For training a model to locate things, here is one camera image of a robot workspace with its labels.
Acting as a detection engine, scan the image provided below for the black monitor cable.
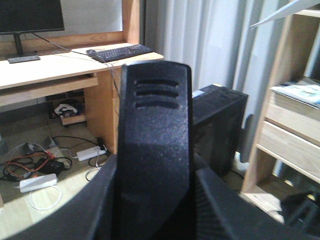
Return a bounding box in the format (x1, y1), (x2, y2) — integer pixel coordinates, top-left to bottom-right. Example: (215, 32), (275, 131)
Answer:
(31, 32), (121, 93)

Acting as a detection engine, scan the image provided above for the white power strip near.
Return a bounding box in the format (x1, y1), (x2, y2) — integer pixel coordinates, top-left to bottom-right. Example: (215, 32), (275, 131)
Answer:
(19, 173), (58, 193)

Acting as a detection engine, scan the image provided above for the black computer tower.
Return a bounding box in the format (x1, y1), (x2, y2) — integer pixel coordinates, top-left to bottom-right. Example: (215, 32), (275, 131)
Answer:
(192, 84), (249, 176)

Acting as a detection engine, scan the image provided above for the black keyboard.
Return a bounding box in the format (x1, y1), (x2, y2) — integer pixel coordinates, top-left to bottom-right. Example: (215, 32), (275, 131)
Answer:
(86, 44), (153, 63)

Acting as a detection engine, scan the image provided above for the wooden shelf unit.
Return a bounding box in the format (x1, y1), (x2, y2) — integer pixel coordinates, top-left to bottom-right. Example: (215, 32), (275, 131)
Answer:
(240, 8), (320, 240)

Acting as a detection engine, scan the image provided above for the stack of magazines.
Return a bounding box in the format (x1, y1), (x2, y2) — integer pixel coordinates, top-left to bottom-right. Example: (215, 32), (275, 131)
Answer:
(270, 77), (320, 110)

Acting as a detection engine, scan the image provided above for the white paper sheet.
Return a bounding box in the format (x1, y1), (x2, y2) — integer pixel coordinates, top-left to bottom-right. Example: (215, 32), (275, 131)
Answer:
(250, 0), (320, 29)

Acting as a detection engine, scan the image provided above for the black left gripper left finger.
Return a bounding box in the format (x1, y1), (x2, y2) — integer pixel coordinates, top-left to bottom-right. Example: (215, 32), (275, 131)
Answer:
(8, 154), (117, 240)

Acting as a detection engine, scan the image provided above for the black computer monitor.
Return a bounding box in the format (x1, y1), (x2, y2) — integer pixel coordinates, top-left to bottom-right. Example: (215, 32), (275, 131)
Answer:
(0, 0), (65, 64)

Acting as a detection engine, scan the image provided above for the white power strip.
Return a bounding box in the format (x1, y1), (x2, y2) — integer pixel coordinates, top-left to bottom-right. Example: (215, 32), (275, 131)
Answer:
(19, 173), (58, 193)
(76, 146), (107, 162)

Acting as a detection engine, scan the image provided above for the grey curtain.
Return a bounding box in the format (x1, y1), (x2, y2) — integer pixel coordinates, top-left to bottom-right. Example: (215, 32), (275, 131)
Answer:
(141, 0), (287, 162)

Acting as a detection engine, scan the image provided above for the orange cable on floor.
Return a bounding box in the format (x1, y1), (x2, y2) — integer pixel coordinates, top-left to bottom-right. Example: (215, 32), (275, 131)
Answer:
(4, 152), (56, 180)

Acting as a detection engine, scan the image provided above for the wooden computer desk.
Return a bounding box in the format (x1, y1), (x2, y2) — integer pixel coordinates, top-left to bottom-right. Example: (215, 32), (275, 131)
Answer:
(0, 0), (162, 153)

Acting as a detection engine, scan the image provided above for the black stapler with orange label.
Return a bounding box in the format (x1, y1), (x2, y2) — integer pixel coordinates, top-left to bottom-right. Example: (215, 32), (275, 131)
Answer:
(112, 60), (196, 240)

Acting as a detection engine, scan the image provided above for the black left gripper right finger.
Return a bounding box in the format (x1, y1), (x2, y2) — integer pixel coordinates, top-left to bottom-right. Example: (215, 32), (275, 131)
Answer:
(193, 153), (317, 240)

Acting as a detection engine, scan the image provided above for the white power strip far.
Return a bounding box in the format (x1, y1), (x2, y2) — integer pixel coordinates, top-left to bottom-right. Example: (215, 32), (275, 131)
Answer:
(76, 146), (107, 162)

